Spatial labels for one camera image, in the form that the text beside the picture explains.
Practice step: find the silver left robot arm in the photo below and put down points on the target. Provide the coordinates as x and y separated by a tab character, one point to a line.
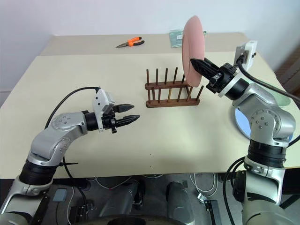
44	143

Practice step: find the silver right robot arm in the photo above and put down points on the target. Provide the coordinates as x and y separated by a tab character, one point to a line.
269	122

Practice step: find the wooden dish rack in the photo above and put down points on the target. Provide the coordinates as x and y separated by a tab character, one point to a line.
173	103

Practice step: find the small grey block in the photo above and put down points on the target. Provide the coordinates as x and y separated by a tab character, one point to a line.
59	195

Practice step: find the orange black pliers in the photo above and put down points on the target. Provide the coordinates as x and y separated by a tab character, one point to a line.
133	41

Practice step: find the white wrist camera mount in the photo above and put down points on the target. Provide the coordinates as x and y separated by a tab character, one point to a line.
250	50
99	100

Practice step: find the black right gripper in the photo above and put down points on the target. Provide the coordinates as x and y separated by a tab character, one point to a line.
222	79

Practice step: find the brown wooden furniture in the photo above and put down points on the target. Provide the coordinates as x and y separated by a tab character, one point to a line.
291	68

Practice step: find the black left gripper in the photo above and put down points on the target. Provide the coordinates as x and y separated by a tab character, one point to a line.
109	121

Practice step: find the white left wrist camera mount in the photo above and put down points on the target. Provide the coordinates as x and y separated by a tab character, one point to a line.
99	100

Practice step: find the wide dark rounded base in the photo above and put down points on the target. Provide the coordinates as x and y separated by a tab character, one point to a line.
140	220

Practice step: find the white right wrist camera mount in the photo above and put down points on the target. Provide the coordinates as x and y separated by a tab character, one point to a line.
250	50

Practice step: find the blue plate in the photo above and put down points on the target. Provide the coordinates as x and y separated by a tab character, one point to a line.
242	122

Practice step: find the green paper packet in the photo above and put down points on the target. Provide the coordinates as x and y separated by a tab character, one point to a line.
175	38

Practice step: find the dark rounded shape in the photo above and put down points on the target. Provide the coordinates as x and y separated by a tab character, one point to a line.
179	199
124	197

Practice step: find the black flat bar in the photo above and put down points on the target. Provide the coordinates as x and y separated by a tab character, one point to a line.
212	211

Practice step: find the green plate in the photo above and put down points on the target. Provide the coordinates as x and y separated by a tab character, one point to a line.
284	100

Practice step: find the black zip tie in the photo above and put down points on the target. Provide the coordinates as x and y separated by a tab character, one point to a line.
69	164

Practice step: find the pink plate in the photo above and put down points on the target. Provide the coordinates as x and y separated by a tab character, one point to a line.
192	41

